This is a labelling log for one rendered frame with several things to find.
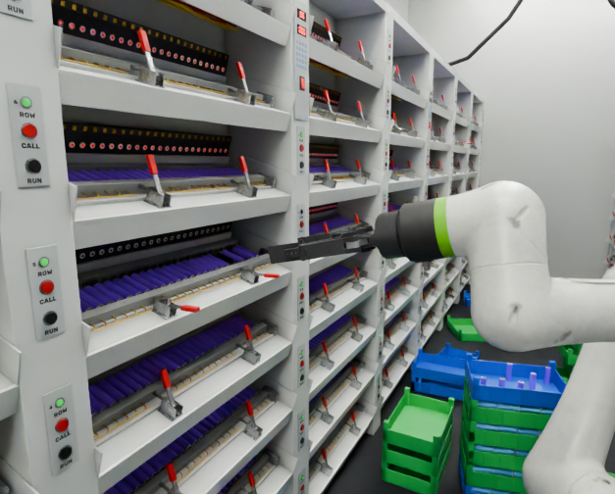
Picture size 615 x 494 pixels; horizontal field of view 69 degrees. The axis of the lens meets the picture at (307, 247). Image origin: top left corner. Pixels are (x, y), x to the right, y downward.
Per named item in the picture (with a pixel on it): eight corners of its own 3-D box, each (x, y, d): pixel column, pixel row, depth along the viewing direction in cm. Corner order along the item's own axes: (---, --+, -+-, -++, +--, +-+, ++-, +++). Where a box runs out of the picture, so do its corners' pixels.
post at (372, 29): (380, 424, 203) (393, 9, 171) (373, 435, 195) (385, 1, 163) (339, 413, 212) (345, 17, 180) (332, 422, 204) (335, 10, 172)
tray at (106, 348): (287, 285, 119) (296, 253, 116) (82, 382, 67) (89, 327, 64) (230, 257, 127) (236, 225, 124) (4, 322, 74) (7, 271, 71)
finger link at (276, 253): (307, 258, 74) (305, 259, 74) (273, 263, 78) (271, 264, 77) (304, 240, 74) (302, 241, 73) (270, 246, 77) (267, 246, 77)
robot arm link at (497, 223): (542, 186, 67) (538, 163, 57) (553, 269, 64) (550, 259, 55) (447, 202, 74) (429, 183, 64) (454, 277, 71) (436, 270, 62)
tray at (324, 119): (379, 142, 173) (389, 107, 168) (304, 133, 120) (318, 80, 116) (333, 128, 180) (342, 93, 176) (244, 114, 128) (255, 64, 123)
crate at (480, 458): (545, 441, 165) (547, 421, 163) (563, 477, 145) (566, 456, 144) (460, 430, 171) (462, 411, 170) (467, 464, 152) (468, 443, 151)
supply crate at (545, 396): (552, 380, 160) (554, 360, 159) (572, 411, 141) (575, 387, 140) (464, 372, 167) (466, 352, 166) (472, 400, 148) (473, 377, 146)
